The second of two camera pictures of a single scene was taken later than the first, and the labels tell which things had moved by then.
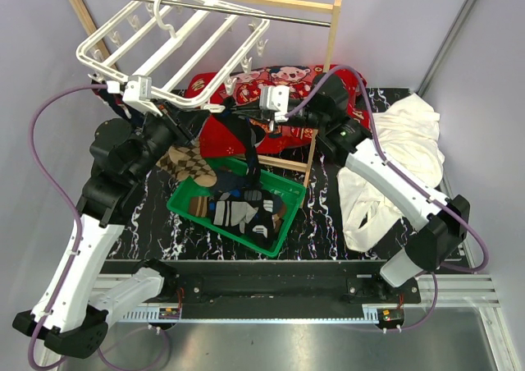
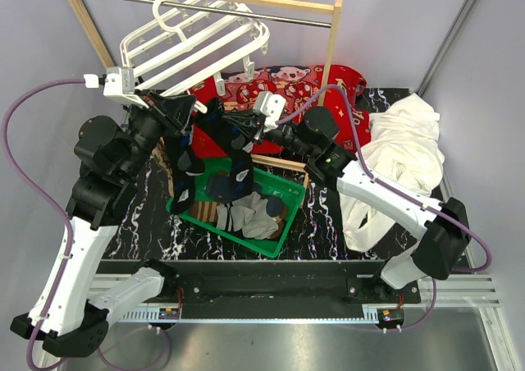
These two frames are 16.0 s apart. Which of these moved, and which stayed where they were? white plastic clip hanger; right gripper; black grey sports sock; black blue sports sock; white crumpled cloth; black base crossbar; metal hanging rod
Moved: black grey sports sock; right gripper; white plastic clip hanger; black blue sports sock
Stayed: black base crossbar; metal hanging rod; white crumpled cloth
